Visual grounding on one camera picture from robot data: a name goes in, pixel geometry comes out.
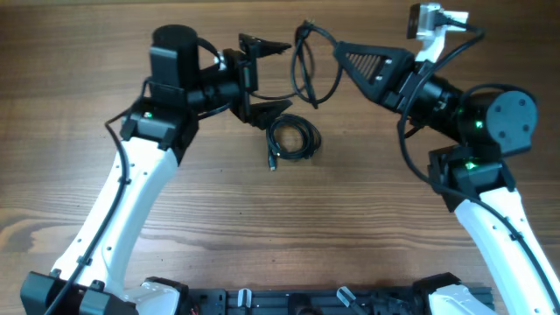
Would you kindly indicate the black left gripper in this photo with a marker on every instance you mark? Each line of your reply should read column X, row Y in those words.
column 243, row 66

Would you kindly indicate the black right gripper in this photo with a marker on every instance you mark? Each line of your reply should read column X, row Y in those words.
column 395, row 68

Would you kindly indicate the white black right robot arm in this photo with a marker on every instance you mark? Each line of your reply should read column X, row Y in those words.
column 487, row 124

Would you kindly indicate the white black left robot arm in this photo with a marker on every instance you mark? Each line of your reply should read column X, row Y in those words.
column 189, row 81

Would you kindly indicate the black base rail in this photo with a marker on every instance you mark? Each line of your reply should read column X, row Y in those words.
column 391, row 300

